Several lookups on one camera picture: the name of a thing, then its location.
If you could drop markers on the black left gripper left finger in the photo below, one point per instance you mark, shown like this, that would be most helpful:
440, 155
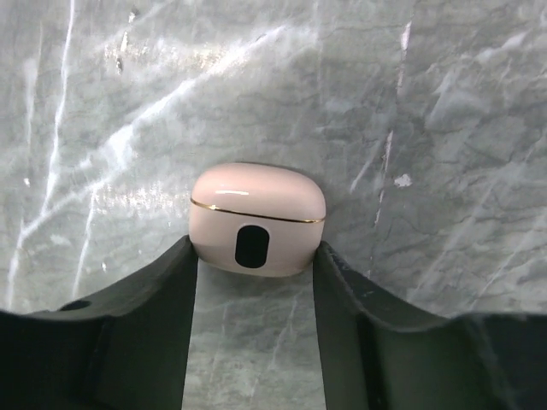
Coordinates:
123, 347

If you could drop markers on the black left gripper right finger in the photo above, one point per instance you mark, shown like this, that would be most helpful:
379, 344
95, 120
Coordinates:
380, 352

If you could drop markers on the pink earbuds charging case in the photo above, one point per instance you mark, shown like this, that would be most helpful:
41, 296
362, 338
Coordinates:
256, 219

